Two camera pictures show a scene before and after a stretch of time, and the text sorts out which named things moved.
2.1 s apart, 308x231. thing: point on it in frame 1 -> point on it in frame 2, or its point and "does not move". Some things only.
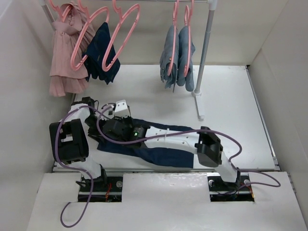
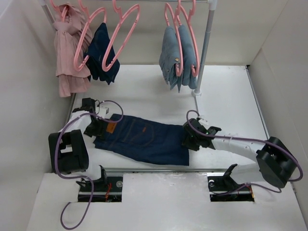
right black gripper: [127, 118] -> [186, 142]
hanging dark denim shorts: [104, 62] does not move
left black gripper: [95, 134] does not move
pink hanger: [138, 7] does not move
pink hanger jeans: [188, 22] -> [189, 15]
